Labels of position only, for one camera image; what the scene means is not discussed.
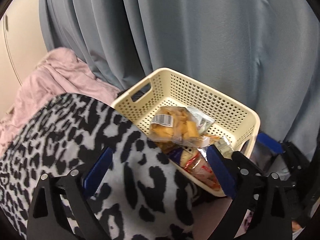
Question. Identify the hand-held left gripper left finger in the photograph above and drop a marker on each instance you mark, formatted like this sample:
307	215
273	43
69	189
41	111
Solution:
98	172

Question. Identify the cream plastic basket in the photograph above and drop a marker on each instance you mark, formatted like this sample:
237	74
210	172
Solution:
200	92

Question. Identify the white wardrobe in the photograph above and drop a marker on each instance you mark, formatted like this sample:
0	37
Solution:
17	55

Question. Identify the small silver snack packet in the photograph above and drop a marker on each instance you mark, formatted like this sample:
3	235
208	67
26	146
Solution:
225	148

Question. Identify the blue biscuit packet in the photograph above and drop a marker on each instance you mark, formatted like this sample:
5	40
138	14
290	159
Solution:
195	167

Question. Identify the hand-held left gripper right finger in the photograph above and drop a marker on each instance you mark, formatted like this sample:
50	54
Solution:
221	173

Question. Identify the pink duvet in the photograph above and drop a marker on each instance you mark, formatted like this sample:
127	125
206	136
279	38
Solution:
55	80

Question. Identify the leopard print blanket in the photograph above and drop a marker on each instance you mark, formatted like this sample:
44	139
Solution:
75	135

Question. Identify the clear bag of square crackers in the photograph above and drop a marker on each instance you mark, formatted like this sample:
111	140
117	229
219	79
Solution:
172	130

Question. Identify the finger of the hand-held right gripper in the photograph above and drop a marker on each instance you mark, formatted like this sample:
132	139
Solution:
271	143
298	162

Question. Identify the grey-blue curtain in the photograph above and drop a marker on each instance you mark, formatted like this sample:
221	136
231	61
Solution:
187	30

